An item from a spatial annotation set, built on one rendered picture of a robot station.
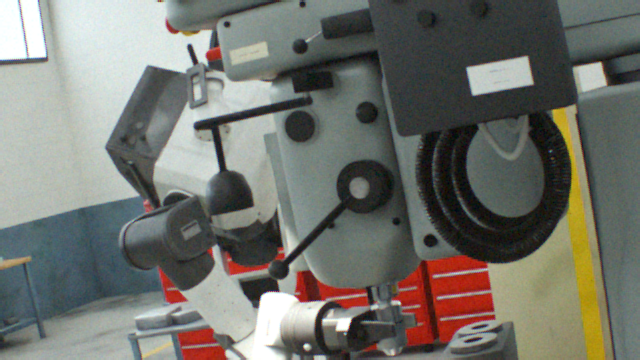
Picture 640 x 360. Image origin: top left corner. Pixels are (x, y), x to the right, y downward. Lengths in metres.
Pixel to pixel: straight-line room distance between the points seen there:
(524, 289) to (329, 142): 1.93
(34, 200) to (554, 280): 9.71
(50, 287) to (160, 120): 10.49
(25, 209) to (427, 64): 11.26
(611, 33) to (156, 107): 0.98
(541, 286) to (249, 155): 1.59
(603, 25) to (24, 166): 11.30
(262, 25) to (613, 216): 0.56
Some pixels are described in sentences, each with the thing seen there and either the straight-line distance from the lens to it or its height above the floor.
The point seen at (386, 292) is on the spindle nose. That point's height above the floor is 1.29.
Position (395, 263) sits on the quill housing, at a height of 1.34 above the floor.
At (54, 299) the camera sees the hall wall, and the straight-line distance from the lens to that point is 12.42.
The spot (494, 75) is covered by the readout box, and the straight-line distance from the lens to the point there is 1.07.
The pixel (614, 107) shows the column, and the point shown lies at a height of 1.50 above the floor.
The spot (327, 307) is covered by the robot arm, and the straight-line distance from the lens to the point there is 1.61.
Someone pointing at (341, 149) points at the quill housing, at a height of 1.51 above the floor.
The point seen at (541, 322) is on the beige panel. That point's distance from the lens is 3.30.
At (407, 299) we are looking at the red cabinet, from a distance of 6.51.
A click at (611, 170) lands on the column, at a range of 1.26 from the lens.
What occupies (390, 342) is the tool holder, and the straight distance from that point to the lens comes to 1.53.
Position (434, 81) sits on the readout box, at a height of 1.57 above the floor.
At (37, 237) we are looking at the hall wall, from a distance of 12.32.
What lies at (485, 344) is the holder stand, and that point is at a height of 1.11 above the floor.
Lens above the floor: 1.54
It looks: 3 degrees down
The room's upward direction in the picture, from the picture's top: 12 degrees counter-clockwise
